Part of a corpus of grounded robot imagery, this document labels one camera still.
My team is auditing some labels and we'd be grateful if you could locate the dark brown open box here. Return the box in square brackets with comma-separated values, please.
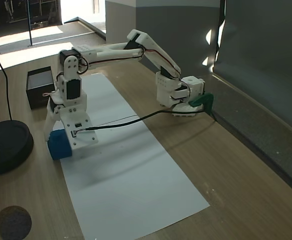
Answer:
[25, 65, 55, 110]

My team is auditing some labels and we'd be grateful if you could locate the black camera cable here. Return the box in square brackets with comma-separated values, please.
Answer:
[72, 109, 219, 136]

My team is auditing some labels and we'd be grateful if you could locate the thin dark string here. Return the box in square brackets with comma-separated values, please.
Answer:
[95, 115, 138, 128]

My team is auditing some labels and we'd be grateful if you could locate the long white paper sheet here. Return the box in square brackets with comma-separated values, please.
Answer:
[58, 73, 211, 240]

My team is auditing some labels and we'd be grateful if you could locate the blue cube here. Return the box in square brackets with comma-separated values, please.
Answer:
[47, 128, 73, 161]

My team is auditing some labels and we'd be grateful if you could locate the black round stand base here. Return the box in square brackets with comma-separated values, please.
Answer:
[0, 109, 34, 176]

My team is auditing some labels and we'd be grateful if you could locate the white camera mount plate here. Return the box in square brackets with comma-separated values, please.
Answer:
[60, 107, 99, 151]

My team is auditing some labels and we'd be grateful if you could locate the thin blue metal pole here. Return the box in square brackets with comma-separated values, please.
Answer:
[27, 0, 34, 47]

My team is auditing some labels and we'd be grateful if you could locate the dark grey partition panel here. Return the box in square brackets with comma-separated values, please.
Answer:
[212, 0, 292, 141]

